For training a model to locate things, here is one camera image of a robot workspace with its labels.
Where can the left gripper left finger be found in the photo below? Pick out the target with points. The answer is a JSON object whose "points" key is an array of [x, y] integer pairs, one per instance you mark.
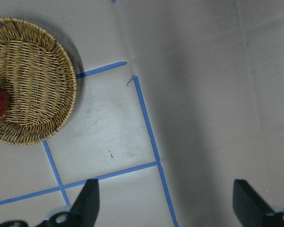
{"points": [[84, 211]]}

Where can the woven wicker basket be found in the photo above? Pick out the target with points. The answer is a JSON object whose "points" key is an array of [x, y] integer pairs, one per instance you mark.
{"points": [[39, 78]]}

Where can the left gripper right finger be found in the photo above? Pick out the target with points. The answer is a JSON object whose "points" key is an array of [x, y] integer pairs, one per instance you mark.
{"points": [[250, 208]]}

